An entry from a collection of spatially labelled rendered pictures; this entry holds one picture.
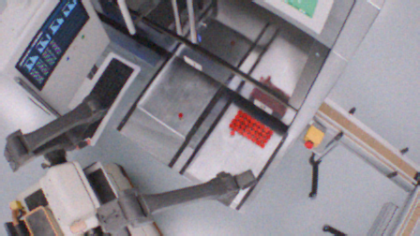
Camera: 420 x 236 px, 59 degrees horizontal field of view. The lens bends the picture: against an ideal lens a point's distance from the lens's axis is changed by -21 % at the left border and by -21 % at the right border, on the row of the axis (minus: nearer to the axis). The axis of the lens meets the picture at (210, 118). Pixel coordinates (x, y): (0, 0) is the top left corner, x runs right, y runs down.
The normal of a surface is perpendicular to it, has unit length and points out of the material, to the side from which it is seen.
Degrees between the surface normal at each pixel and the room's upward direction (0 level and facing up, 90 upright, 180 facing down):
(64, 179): 43
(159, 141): 0
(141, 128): 0
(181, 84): 0
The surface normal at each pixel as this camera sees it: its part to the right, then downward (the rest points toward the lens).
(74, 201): 0.57, -0.52
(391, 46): -0.03, -0.25
